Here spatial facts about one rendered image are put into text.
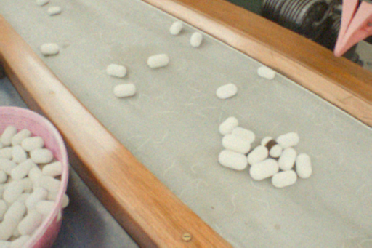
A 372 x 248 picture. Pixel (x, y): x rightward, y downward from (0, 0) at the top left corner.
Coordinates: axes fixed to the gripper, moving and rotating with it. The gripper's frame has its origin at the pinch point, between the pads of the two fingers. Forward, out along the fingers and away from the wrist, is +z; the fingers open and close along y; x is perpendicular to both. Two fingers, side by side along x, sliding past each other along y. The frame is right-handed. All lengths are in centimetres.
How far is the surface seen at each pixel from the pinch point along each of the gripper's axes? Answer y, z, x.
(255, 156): -1.1, 18.3, -2.6
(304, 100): -3.1, 7.0, 9.3
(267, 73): -10.6, 6.4, 7.7
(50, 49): -43, 24, -8
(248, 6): -122, -64, 163
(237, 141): -4.1, 18.1, -2.8
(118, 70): -27.8, 19.9, -4.1
